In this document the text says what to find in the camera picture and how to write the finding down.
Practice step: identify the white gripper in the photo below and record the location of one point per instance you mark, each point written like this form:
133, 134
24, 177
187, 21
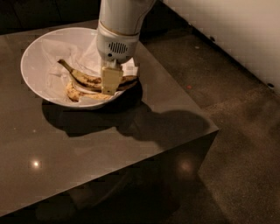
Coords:
116, 46

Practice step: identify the white ceramic bowl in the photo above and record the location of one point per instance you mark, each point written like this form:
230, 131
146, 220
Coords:
34, 64

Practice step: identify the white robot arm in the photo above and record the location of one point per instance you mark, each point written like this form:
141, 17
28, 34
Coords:
118, 31

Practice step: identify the dark cabinet panels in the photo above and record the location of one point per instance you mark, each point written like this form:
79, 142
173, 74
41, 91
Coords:
24, 15

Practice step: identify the spotted banana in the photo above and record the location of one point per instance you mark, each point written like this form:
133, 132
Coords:
74, 94
93, 83

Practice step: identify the white paper liner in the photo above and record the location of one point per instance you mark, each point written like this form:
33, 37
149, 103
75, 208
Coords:
86, 60

